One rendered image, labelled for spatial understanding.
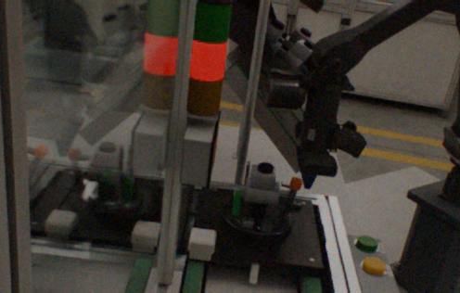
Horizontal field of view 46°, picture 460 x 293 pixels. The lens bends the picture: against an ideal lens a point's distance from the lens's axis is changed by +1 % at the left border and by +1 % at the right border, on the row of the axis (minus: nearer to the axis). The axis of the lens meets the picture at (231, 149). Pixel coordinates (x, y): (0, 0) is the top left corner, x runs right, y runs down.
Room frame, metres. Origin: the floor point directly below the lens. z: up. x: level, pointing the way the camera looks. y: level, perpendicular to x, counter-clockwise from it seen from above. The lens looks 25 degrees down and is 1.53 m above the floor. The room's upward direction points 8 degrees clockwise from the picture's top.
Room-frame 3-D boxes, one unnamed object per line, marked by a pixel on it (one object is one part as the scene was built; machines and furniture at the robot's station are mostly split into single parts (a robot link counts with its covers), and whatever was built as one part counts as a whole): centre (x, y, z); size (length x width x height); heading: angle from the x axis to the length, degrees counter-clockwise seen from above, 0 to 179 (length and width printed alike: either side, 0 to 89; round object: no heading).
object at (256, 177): (0.90, -0.06, 1.06); 0.08 x 0.04 x 0.07; 90
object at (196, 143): (0.71, 0.05, 1.29); 0.12 x 0.05 x 0.25; 0
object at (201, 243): (0.81, 0.03, 0.97); 0.05 x 0.05 x 0.04; 0
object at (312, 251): (0.90, -0.07, 0.96); 0.24 x 0.24 x 0.02; 0
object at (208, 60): (0.71, 0.05, 1.33); 0.05 x 0.05 x 0.05
